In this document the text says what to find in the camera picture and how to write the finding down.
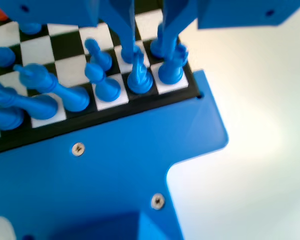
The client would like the silver screw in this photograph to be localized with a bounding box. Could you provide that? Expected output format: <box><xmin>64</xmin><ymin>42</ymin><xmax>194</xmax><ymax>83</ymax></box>
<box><xmin>71</xmin><ymin>142</ymin><xmax>86</xmax><ymax>157</ymax></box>
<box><xmin>150</xmin><ymin>193</ymin><xmax>166</xmax><ymax>210</ymax></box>

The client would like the black and white chessboard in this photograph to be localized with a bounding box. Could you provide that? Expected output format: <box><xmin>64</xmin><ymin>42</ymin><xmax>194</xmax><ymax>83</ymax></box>
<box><xmin>0</xmin><ymin>2</ymin><xmax>203</xmax><ymax>156</ymax></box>

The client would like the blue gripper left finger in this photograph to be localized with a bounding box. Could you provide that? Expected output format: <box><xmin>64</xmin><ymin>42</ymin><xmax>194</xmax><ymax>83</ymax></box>
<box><xmin>0</xmin><ymin>0</ymin><xmax>136</xmax><ymax>64</ymax></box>

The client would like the blue chess pawn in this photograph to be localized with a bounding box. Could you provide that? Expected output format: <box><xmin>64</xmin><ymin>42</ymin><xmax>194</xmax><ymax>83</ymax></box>
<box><xmin>19</xmin><ymin>22</ymin><xmax>42</xmax><ymax>35</ymax></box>
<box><xmin>84</xmin><ymin>37</ymin><xmax>113</xmax><ymax>71</ymax></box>
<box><xmin>0</xmin><ymin>43</ymin><xmax>17</xmax><ymax>68</ymax></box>
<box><xmin>149</xmin><ymin>23</ymin><xmax>177</xmax><ymax>60</ymax></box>
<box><xmin>120</xmin><ymin>44</ymin><xmax>144</xmax><ymax>65</ymax></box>

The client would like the blue base mounting plate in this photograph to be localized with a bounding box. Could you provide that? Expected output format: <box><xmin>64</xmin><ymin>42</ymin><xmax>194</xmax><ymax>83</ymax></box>
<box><xmin>0</xmin><ymin>69</ymin><xmax>230</xmax><ymax>240</ymax></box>

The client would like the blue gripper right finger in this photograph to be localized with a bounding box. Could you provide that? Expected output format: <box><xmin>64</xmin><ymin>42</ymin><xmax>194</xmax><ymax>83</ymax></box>
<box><xmin>161</xmin><ymin>0</ymin><xmax>300</xmax><ymax>61</ymax></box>

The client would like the blue chess king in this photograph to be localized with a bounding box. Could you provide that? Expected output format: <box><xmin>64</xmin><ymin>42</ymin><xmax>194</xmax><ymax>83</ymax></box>
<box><xmin>13</xmin><ymin>63</ymin><xmax>91</xmax><ymax>112</ymax></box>

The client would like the blue chess knight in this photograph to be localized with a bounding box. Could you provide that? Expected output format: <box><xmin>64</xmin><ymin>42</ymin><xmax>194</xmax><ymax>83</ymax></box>
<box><xmin>126</xmin><ymin>51</ymin><xmax>154</xmax><ymax>95</ymax></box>

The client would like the red chess pawn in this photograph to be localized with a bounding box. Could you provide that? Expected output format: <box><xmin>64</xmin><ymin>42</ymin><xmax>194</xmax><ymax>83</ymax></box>
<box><xmin>0</xmin><ymin>4</ymin><xmax>10</xmax><ymax>21</ymax></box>

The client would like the blue chess queen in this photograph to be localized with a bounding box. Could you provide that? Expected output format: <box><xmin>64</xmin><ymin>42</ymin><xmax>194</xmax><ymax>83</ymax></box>
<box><xmin>0</xmin><ymin>81</ymin><xmax>59</xmax><ymax>120</ymax></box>

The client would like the blue chess bishop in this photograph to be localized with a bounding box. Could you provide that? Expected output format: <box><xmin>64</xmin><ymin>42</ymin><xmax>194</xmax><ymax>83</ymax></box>
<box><xmin>0</xmin><ymin>107</ymin><xmax>25</xmax><ymax>131</ymax></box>
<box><xmin>84</xmin><ymin>62</ymin><xmax>122</xmax><ymax>103</ymax></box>

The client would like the blue chess rook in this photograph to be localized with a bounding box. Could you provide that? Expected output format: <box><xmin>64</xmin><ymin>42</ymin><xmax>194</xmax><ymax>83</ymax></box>
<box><xmin>157</xmin><ymin>43</ymin><xmax>190</xmax><ymax>85</ymax></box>

